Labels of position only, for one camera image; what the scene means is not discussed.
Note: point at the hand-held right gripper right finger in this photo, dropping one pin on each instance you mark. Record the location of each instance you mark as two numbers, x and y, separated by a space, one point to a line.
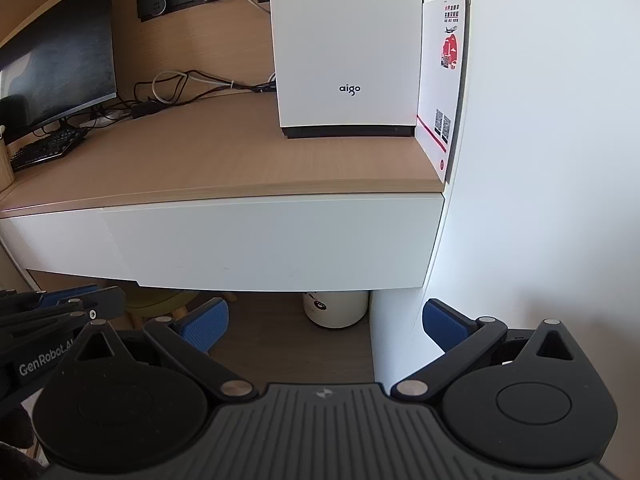
442 327

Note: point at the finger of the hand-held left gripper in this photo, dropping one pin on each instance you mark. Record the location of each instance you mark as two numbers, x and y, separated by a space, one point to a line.
40 321
65 295

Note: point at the black keyboard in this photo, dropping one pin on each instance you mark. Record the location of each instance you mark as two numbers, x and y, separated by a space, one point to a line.
45 149

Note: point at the white round bin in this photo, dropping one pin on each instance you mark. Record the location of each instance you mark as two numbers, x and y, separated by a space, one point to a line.
335 310

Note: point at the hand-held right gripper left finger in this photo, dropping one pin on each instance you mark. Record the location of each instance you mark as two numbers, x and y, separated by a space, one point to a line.
205 327

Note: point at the wooden box tray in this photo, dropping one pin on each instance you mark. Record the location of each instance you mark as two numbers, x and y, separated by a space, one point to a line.
275 240

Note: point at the white computer case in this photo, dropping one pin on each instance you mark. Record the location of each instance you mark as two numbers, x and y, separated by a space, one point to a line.
345 35

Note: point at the person's left hand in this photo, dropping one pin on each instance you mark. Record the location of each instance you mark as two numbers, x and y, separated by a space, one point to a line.
12 430

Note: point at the black computer monitor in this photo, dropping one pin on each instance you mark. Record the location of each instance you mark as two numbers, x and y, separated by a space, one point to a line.
60 60

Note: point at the narrow white drawer panel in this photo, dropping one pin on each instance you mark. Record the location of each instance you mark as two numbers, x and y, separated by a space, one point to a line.
60 245

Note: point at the white printed box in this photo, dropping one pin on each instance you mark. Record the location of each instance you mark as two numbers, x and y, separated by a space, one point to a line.
440 100

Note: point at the wooden box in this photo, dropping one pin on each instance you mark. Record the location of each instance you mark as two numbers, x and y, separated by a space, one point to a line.
5 160

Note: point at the yellow-green chair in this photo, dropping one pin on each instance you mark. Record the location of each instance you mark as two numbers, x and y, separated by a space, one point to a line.
160 302

